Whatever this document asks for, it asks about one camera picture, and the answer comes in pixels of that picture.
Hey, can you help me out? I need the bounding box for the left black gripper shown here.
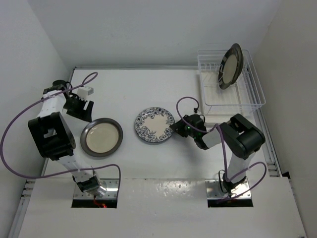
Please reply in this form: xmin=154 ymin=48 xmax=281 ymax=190
xmin=63 ymin=95 xmax=93 ymax=122

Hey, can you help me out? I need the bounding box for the blue floral plate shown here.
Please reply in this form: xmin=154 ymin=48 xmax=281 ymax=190
xmin=134 ymin=107 xmax=175 ymax=143

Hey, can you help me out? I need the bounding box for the grey rim plate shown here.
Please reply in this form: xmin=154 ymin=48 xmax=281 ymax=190
xmin=231 ymin=43 xmax=244 ymax=85
xmin=80 ymin=118 xmax=123 ymax=158

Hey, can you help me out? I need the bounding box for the dark patterned rim plate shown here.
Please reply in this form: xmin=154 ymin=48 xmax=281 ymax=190
xmin=218 ymin=48 xmax=238 ymax=90

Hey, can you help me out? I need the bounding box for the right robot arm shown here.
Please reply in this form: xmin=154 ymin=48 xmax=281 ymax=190
xmin=169 ymin=114 xmax=265 ymax=194

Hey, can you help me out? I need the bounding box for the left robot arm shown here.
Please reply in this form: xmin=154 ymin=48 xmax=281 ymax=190
xmin=28 ymin=80 xmax=102 ymax=196

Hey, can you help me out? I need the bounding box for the white drip tray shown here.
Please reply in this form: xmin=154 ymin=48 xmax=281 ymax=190
xmin=200 ymin=71 xmax=257 ymax=127

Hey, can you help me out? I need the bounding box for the white front board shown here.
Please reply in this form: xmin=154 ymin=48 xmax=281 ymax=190
xmin=19 ymin=178 xmax=306 ymax=238

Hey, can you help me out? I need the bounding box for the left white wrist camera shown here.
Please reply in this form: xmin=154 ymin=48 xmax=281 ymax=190
xmin=76 ymin=86 xmax=94 ymax=100

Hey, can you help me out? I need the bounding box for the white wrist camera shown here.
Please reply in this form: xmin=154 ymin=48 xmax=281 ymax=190
xmin=193 ymin=107 xmax=202 ymax=114
xmin=76 ymin=86 xmax=94 ymax=100

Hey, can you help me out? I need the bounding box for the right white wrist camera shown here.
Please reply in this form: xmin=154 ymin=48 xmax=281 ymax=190
xmin=193 ymin=107 xmax=202 ymax=114

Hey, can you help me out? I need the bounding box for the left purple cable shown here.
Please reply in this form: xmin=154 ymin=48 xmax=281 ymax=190
xmin=0 ymin=71 xmax=122 ymax=199

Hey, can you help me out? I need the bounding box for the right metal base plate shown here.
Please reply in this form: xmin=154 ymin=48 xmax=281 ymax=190
xmin=205 ymin=179 xmax=252 ymax=200

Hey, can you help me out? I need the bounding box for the metal base plate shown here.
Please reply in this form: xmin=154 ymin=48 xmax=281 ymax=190
xmin=205 ymin=179 xmax=252 ymax=200
xmin=73 ymin=178 xmax=119 ymax=200

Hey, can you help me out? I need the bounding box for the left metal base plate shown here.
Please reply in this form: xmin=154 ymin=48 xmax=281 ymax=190
xmin=73 ymin=178 xmax=119 ymax=200

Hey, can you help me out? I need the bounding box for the white wire dish rack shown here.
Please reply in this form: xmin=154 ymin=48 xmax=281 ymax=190
xmin=197 ymin=49 xmax=266 ymax=114

